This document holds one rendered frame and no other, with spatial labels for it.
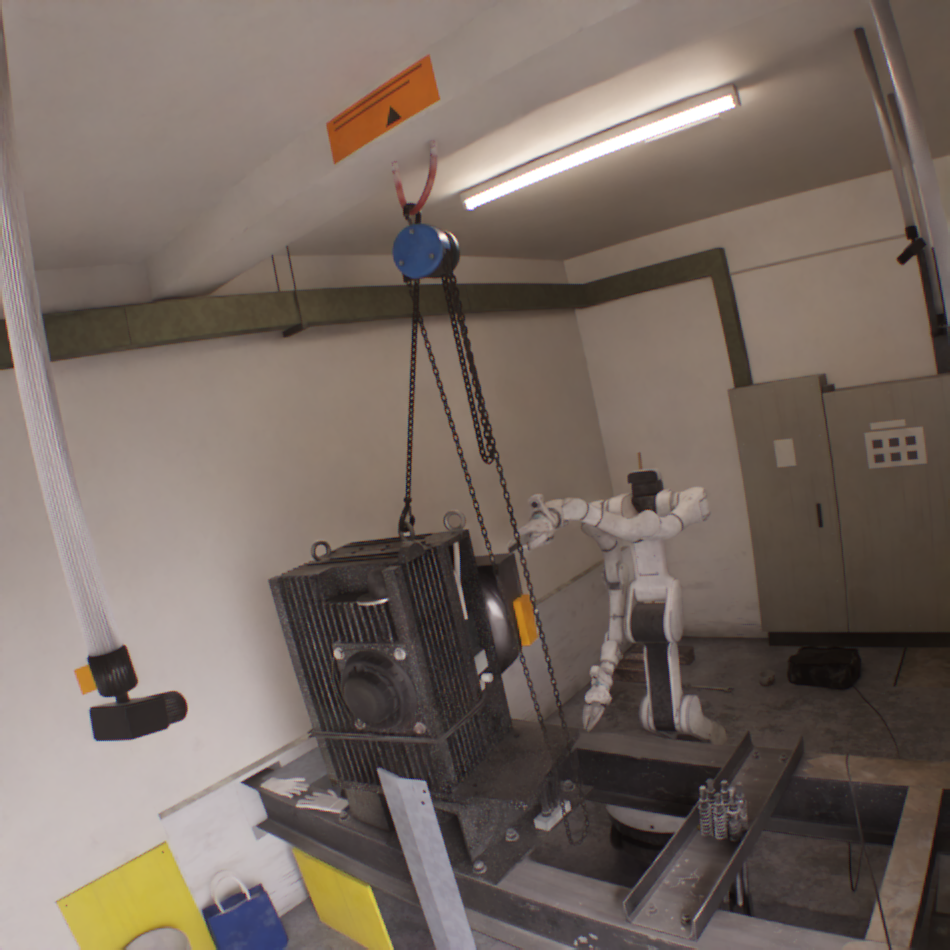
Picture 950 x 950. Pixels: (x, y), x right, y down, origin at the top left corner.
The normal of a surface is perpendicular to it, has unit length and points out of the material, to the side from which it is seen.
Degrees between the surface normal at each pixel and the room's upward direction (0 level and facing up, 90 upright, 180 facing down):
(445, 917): 90
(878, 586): 90
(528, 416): 90
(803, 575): 90
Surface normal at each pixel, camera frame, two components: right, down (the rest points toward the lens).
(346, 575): -0.46, 0.22
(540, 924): -0.63, 0.25
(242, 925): 0.56, -0.07
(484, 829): 0.74, -0.07
